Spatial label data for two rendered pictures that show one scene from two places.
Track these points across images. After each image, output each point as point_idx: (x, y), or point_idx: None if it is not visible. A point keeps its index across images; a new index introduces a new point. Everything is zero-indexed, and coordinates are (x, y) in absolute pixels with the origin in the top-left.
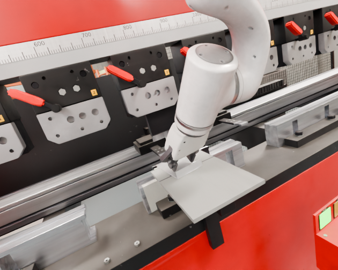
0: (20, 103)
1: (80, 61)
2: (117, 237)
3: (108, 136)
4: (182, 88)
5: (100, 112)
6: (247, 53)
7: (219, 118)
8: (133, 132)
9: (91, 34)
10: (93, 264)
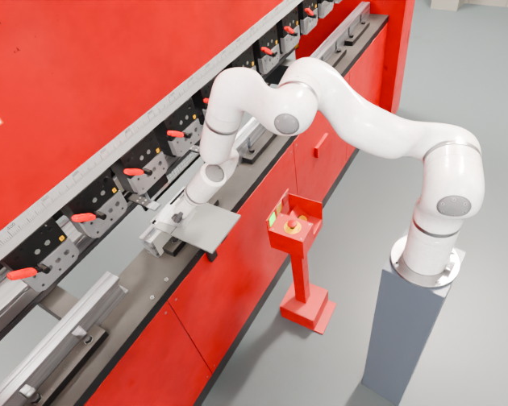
0: None
1: (102, 172)
2: (145, 282)
3: None
4: (197, 188)
5: (120, 202)
6: (226, 161)
7: None
8: None
9: (106, 148)
10: (143, 304)
